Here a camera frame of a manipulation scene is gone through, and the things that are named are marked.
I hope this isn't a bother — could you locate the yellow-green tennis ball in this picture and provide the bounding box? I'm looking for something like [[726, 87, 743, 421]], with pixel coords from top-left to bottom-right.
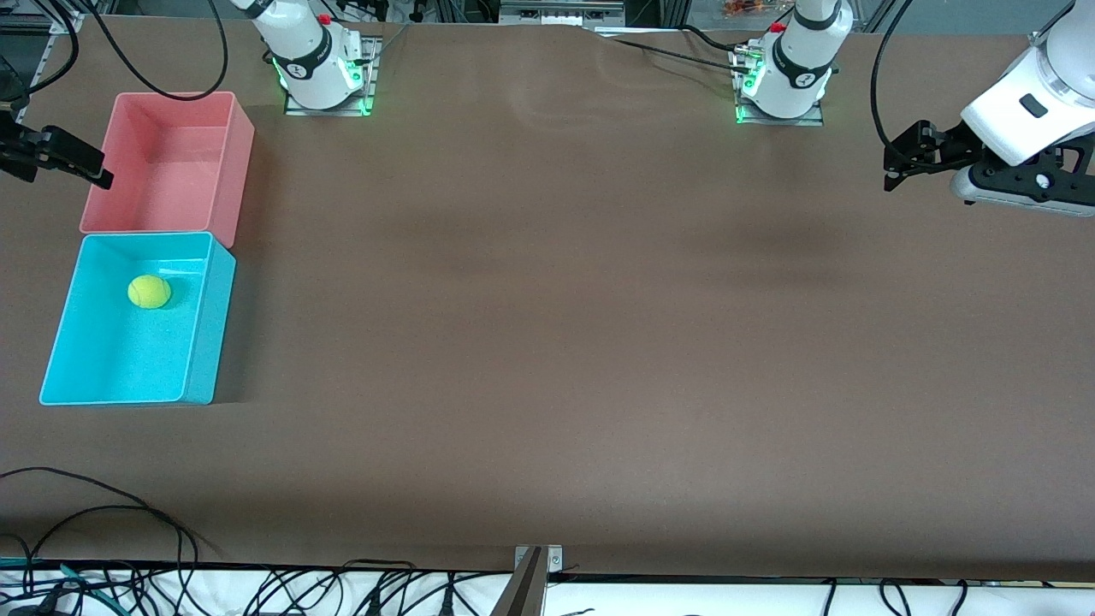
[[127, 274, 173, 311]]

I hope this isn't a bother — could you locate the pink plastic bin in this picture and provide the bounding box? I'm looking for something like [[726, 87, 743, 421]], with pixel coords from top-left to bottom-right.
[[79, 91, 256, 249]]

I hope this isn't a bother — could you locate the blue plastic bin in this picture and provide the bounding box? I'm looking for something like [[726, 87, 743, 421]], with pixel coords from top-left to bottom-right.
[[38, 231, 239, 406]]

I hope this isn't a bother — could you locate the grey metal box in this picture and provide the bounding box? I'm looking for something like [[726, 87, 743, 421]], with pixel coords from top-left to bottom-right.
[[499, 0, 627, 28]]

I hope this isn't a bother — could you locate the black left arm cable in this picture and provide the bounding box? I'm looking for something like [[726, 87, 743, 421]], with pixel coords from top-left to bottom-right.
[[871, 0, 914, 155]]

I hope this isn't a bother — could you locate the aluminium side rail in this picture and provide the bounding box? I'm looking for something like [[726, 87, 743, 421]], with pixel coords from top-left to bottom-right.
[[0, 34, 54, 112]]

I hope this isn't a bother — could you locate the aluminium corner bracket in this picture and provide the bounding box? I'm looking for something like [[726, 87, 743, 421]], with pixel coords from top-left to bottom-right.
[[1027, 0, 1070, 50], [47, 0, 86, 35]]

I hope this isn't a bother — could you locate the black base power cable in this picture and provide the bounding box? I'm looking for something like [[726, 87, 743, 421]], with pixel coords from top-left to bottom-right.
[[590, 30, 755, 74]]

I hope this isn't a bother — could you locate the thin black table cable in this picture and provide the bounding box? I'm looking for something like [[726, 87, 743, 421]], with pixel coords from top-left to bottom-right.
[[17, 505, 199, 570], [0, 466, 215, 557]]

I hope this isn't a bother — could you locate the teal cable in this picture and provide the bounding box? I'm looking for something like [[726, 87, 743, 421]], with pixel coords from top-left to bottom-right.
[[0, 556, 112, 604]]

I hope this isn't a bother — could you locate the small metal bracket plate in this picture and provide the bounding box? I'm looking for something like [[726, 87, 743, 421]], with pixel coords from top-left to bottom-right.
[[514, 545, 564, 572]]

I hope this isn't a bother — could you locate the aluminium profile post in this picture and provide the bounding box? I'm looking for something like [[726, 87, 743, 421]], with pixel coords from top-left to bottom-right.
[[489, 546, 548, 616]]

